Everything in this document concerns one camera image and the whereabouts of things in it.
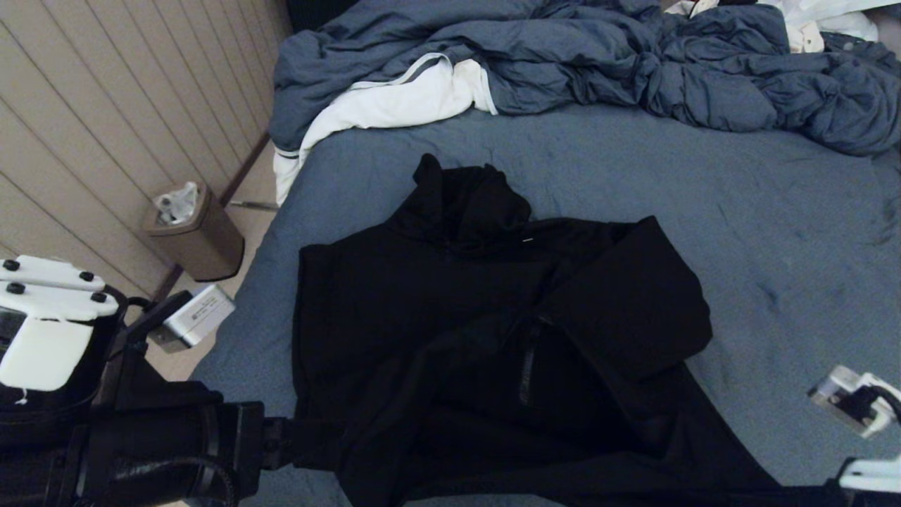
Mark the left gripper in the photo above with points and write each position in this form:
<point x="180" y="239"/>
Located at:
<point x="155" y="451"/>

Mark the black zip hoodie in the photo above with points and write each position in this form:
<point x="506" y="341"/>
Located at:
<point x="457" y="338"/>

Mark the beige trash bin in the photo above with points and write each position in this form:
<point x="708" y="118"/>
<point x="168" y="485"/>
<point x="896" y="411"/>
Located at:
<point x="200" y="243"/>

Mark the white plastic bin bag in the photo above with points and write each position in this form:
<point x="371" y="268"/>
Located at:
<point x="177" y="204"/>

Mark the dark headboard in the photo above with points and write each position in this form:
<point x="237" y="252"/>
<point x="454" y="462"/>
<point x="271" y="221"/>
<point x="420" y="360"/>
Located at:
<point x="317" y="13"/>

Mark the blue bed sheet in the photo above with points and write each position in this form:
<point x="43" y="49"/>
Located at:
<point x="704" y="211"/>

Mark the crumpled blue duvet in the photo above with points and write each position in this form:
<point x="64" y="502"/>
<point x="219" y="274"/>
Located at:
<point x="563" y="53"/>

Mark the cream crumpled garment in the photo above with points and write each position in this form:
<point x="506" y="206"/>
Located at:
<point x="802" y="35"/>

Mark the white pillow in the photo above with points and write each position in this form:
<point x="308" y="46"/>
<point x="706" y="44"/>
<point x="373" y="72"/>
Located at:
<point x="838" y="15"/>

